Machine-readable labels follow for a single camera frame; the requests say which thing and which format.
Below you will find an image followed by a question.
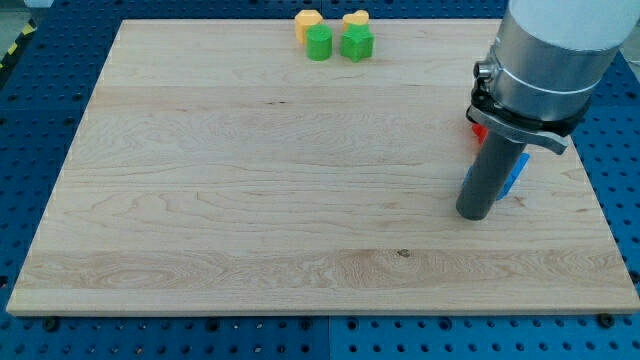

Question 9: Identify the green cylinder block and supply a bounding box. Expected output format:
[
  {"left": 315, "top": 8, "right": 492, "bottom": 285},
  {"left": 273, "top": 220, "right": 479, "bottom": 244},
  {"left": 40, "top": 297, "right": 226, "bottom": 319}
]
[{"left": 306, "top": 24, "right": 333, "bottom": 61}]

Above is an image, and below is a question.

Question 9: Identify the yellow heart block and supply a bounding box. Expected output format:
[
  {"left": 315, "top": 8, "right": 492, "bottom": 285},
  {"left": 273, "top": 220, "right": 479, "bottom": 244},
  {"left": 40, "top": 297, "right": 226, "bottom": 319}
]
[{"left": 342, "top": 10, "right": 370, "bottom": 31}]

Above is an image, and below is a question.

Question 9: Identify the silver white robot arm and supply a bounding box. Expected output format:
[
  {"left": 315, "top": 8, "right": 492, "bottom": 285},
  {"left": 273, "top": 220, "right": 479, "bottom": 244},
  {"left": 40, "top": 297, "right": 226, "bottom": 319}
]
[{"left": 467, "top": 0, "right": 639, "bottom": 155}]

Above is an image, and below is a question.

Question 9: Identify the light wooden board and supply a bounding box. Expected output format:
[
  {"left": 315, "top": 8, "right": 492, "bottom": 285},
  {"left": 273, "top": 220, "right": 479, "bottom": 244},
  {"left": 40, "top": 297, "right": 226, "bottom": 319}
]
[{"left": 7, "top": 19, "right": 639, "bottom": 317}]

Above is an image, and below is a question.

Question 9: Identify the red block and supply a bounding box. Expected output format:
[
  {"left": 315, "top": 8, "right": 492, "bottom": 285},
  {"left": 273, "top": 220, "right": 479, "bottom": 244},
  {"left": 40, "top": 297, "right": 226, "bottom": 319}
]
[{"left": 472, "top": 123, "right": 488, "bottom": 145}]

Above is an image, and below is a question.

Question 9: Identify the blue cube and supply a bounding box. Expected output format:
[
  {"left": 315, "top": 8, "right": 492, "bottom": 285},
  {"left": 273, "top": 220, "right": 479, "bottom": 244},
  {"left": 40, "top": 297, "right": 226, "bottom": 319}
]
[{"left": 460, "top": 152, "right": 531, "bottom": 202}]

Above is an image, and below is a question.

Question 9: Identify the yellow hexagon block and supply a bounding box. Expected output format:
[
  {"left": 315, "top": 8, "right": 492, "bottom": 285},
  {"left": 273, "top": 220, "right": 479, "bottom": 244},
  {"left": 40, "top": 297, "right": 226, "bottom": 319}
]
[{"left": 294, "top": 9, "right": 324, "bottom": 45}]

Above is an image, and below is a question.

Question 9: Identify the green star block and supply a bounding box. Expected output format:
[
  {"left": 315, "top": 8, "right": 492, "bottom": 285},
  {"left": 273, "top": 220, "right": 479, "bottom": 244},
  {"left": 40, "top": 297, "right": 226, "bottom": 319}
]
[{"left": 340, "top": 24, "right": 375, "bottom": 62}]

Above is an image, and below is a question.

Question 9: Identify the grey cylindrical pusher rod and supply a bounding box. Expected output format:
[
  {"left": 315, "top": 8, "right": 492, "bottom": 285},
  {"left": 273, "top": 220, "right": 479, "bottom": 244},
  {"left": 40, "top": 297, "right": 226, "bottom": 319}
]
[{"left": 456, "top": 132, "right": 526, "bottom": 221}]

